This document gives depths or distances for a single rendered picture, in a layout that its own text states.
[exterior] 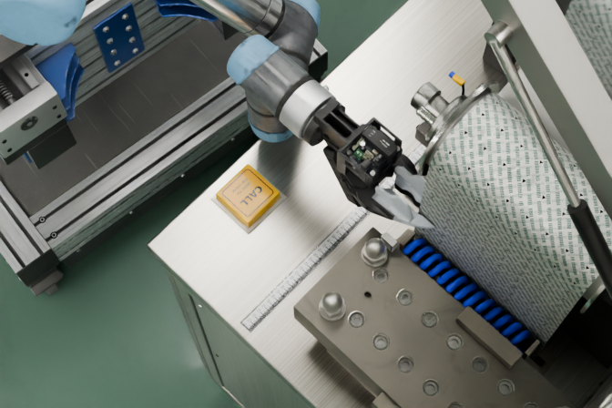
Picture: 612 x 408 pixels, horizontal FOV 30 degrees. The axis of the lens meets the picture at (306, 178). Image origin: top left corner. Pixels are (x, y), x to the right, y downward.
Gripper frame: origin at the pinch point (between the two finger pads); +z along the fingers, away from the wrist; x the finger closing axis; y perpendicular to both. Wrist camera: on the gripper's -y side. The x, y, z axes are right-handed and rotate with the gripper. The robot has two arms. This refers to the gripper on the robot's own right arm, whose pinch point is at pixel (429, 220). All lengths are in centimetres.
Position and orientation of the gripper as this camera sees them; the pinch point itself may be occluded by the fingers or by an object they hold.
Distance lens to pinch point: 154.0
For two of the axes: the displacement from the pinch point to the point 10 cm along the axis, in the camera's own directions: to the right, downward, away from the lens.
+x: 6.9, -6.7, 2.7
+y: -0.1, -3.8, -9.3
